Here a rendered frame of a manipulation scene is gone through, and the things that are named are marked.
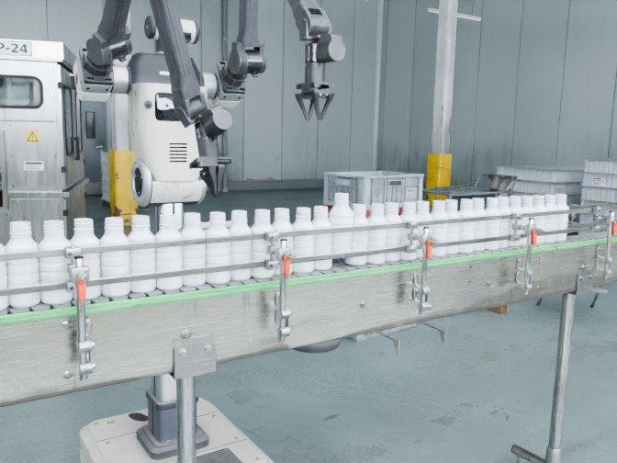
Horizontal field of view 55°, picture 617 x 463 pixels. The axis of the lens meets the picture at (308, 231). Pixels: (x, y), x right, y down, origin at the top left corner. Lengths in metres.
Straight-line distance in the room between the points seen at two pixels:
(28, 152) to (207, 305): 3.74
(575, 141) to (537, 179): 4.42
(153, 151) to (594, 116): 11.39
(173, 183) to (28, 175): 3.11
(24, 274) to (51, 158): 3.71
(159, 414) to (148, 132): 0.95
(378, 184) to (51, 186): 2.53
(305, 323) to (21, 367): 0.65
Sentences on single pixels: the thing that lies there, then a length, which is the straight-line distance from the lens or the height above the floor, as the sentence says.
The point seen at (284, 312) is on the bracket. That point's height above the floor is 0.94.
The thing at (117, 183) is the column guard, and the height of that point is 0.63.
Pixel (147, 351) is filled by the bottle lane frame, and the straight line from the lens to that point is 1.34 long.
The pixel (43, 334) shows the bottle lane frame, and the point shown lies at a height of 0.95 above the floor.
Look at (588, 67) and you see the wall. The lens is 12.98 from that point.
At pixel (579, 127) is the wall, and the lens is 12.94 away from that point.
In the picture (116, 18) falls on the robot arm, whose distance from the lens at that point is 1.74.
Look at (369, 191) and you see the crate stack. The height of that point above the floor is 1.01.
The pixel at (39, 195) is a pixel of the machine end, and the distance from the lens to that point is 4.95.
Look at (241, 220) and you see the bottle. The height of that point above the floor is 1.15.
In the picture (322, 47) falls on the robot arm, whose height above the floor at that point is 1.58.
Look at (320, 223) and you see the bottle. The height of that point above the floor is 1.12.
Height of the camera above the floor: 1.34
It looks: 9 degrees down
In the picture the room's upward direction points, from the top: 1 degrees clockwise
